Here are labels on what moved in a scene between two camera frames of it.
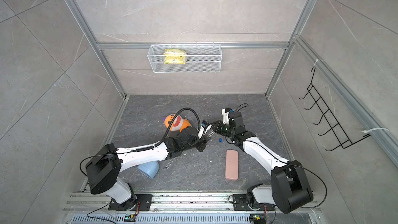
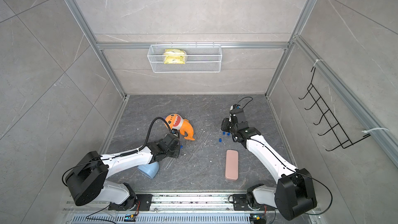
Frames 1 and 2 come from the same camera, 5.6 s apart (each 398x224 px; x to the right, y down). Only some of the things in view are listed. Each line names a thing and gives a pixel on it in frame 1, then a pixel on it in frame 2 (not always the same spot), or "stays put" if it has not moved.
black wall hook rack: x=342 y=137 stays put
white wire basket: x=184 y=58 stays put
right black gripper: x=218 y=128 -> x=225 y=123
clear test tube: x=169 y=164 stays put
